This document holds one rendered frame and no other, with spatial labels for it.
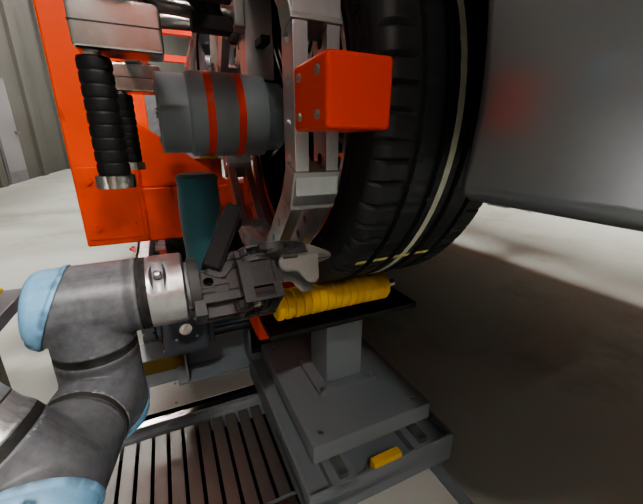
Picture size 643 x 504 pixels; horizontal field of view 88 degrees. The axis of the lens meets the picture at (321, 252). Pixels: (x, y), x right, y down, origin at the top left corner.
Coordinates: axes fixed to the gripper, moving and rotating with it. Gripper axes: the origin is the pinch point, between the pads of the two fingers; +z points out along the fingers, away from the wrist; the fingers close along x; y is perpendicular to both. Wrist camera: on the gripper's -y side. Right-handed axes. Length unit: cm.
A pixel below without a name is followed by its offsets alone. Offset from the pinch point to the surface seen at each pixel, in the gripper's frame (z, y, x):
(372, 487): 10, 39, -34
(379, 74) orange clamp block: -0.5, -5.6, 26.7
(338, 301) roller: 6.6, 4.7, -13.5
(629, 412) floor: 102, 52, -38
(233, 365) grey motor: -8, 1, -77
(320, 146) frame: -2.0, -8.4, 14.2
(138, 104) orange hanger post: -31, -213, -151
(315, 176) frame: -3.5, -4.6, 12.9
